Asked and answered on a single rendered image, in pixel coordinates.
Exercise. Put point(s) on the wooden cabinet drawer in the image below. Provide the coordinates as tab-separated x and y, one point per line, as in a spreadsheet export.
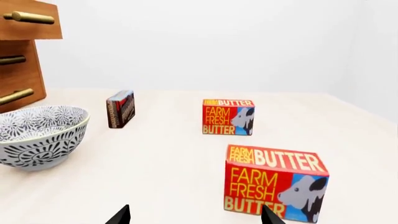
29	18

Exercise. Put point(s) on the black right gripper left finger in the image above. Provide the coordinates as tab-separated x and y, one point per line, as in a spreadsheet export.
121	217

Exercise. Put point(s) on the brown chocolate pudding box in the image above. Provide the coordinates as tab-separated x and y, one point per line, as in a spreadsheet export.
122	109

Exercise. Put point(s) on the red farm fresh butter box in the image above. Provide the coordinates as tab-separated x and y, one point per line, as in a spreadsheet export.
227	117
270	184

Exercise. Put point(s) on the white bowl with dark pattern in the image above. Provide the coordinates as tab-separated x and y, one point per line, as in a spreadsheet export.
40	137

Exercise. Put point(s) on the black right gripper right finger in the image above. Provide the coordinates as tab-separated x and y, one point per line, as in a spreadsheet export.
269	216

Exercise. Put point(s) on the wooden cabinet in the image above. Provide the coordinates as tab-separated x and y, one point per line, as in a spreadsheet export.
18	74

